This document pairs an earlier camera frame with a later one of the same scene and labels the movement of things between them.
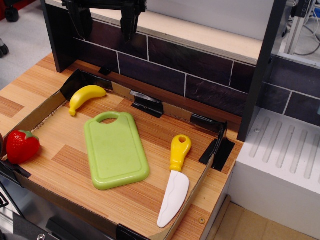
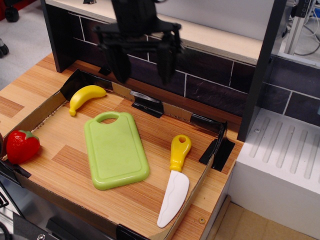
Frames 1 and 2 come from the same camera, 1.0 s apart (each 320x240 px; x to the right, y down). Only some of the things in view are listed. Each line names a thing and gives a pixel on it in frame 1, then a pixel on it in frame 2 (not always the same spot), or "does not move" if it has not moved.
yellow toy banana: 82,96 does not move
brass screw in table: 202,220 does not move
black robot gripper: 80,12 -> 138,26
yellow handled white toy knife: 178,190 does not move
